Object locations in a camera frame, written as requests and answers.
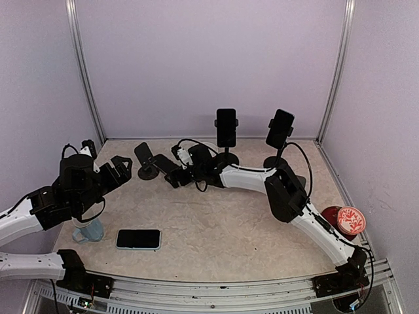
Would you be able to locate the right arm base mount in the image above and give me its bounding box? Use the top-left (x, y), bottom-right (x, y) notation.
top-left (312, 248), bottom-right (370, 298)

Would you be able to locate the aluminium frame post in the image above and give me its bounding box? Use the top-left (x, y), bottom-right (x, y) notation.
top-left (65, 0), bottom-right (107, 145)
top-left (316, 0), bottom-right (355, 146)

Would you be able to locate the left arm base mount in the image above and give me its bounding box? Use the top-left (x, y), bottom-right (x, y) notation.
top-left (56, 249), bottom-right (114, 299)

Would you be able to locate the dark red saucer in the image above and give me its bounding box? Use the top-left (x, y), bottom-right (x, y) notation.
top-left (321, 206), bottom-right (356, 241)

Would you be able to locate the black pole phone stand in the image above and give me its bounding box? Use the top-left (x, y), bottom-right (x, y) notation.
top-left (215, 147), bottom-right (240, 166)
top-left (263, 126), bottom-right (294, 169)

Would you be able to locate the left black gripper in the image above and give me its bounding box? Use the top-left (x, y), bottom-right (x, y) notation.
top-left (75, 155), bottom-right (132, 215)

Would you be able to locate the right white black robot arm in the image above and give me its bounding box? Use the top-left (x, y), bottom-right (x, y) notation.
top-left (172, 143), bottom-right (367, 290)

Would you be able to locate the light blue mug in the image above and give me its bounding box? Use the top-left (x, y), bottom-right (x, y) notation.
top-left (72, 218), bottom-right (104, 244)

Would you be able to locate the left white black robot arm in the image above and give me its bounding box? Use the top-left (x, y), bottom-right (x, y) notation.
top-left (1, 154), bottom-right (132, 291)

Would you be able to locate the blue cased bottom phone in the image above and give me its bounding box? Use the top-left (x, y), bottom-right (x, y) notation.
top-left (116, 229), bottom-right (162, 251)

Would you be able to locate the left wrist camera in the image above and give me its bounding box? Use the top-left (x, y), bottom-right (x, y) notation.
top-left (79, 139), bottom-right (98, 162)

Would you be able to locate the black teal phone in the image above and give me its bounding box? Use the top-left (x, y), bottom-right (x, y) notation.
top-left (214, 108), bottom-right (238, 148)

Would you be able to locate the red patterned bowl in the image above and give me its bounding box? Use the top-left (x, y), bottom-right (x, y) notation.
top-left (337, 207), bottom-right (366, 236)

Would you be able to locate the right aluminium frame post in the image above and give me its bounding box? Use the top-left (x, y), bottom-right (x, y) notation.
top-left (316, 0), bottom-right (355, 146)

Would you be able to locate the left aluminium frame post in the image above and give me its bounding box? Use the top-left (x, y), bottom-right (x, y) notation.
top-left (65, 0), bottom-right (107, 145)

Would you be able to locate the orange white bowl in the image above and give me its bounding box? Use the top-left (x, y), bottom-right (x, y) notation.
top-left (198, 141), bottom-right (219, 156)

